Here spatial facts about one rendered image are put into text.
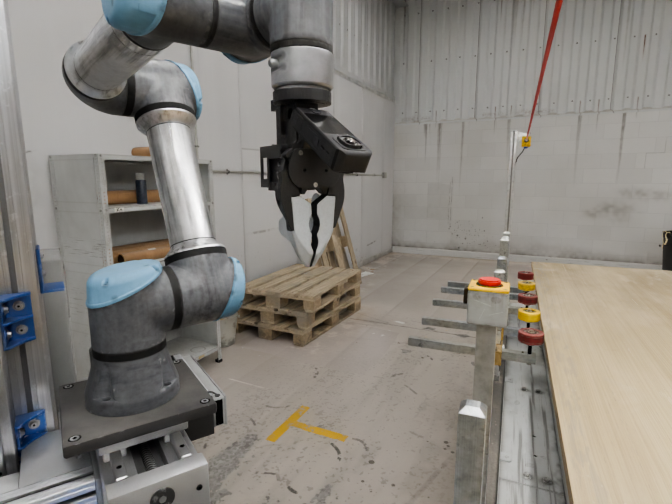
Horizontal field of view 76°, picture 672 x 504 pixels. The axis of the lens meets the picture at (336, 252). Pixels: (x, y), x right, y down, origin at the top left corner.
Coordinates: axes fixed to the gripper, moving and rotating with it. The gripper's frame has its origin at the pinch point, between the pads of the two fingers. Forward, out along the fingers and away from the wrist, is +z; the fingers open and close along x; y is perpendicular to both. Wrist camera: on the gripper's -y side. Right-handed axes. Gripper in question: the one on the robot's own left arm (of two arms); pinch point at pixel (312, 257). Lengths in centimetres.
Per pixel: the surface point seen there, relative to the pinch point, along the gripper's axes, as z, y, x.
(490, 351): 21.9, 0.7, -38.7
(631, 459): 42, -17, -58
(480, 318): 15.2, 1.4, -36.2
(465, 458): 27.1, -12.3, -16.1
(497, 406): 62, 30, -86
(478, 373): 26.6, 2.2, -37.7
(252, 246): 59, 357, -143
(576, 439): 42, -8, -56
